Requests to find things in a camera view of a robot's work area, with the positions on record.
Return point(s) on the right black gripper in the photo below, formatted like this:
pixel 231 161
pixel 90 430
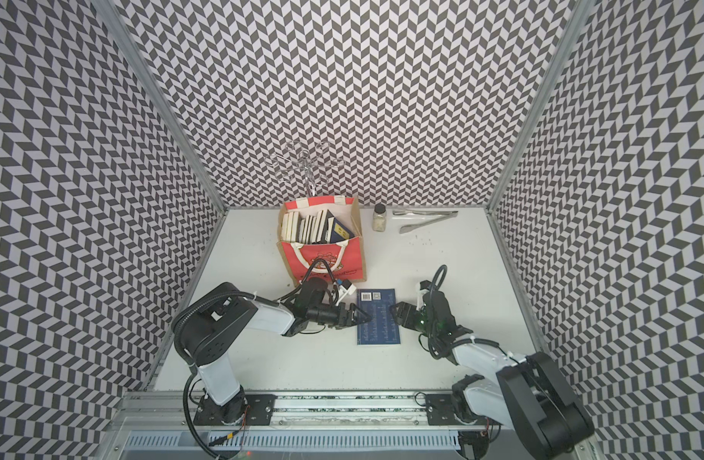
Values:
pixel 407 312

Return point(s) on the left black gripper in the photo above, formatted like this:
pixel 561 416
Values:
pixel 351 316

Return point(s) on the blue book barcode back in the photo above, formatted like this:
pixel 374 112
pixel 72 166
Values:
pixel 381 329

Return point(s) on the red burlap canvas bag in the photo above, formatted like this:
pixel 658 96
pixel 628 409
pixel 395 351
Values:
pixel 322 236

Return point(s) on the yellow book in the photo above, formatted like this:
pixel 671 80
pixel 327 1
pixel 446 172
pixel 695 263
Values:
pixel 289 227

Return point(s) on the dark blue bottom book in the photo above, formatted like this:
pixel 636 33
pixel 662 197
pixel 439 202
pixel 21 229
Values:
pixel 329 227

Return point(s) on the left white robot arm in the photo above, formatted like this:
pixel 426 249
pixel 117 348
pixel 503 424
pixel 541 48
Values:
pixel 204 333

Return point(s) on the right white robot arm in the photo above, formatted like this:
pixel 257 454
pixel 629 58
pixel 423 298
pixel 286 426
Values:
pixel 526 393

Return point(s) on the small glass jar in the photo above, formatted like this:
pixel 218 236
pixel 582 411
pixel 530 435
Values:
pixel 379 219

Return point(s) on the metal tongs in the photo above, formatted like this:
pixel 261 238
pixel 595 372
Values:
pixel 421 218

